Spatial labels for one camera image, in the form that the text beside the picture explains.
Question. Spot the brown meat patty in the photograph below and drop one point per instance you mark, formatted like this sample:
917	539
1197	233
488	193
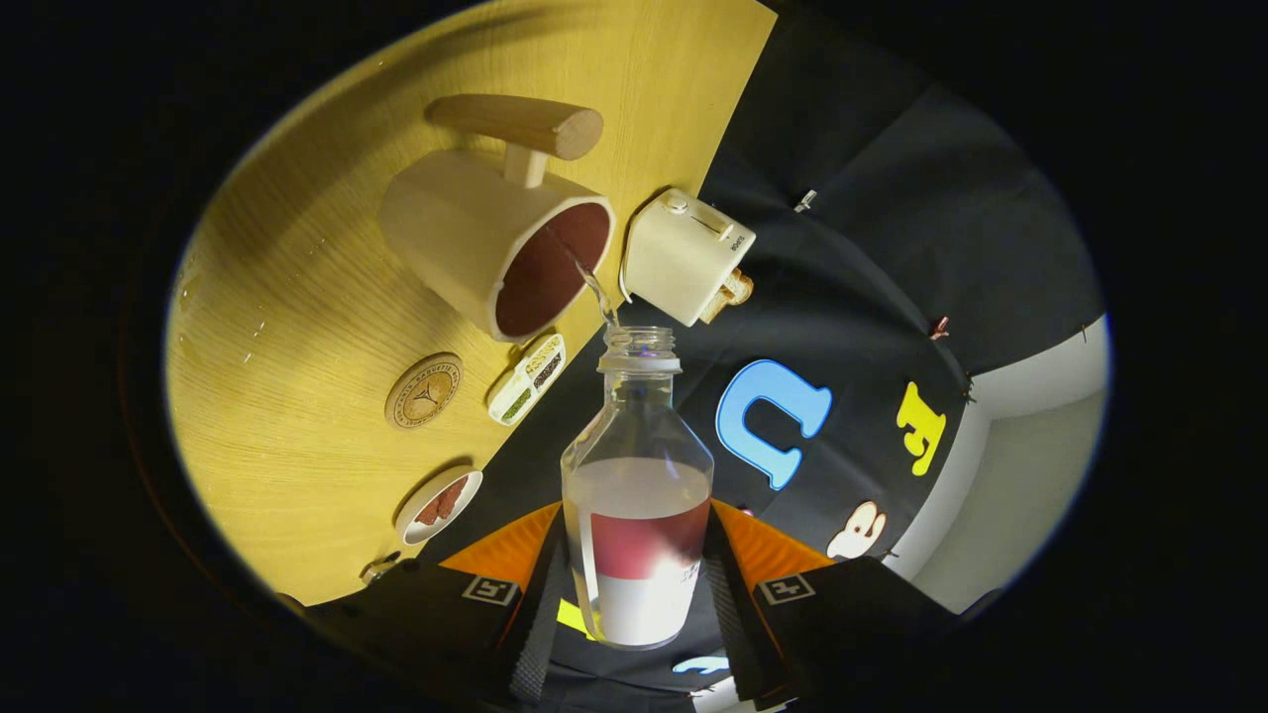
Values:
454	495
429	512

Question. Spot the white divided dish with beans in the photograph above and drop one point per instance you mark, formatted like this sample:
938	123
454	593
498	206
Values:
525	381

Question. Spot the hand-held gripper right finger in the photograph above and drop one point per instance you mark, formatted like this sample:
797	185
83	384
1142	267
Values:
733	634

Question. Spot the white round plate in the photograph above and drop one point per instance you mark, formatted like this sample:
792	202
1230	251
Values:
416	530

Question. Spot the wooden clothes peg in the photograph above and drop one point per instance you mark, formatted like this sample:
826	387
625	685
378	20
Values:
939	328

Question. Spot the wooden table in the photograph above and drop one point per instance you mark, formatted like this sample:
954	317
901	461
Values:
297	327

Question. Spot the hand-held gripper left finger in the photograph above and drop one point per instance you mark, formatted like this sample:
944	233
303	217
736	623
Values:
535	634

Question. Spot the cream toaster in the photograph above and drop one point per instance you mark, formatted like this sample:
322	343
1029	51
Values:
679	257

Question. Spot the round wooden coaster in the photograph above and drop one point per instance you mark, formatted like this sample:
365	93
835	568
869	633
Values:
424	392

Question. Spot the clear juice bottle red label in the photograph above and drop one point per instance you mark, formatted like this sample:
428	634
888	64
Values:
634	495

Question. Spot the toast slice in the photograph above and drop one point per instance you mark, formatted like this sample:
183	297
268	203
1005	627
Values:
735	287
715	309

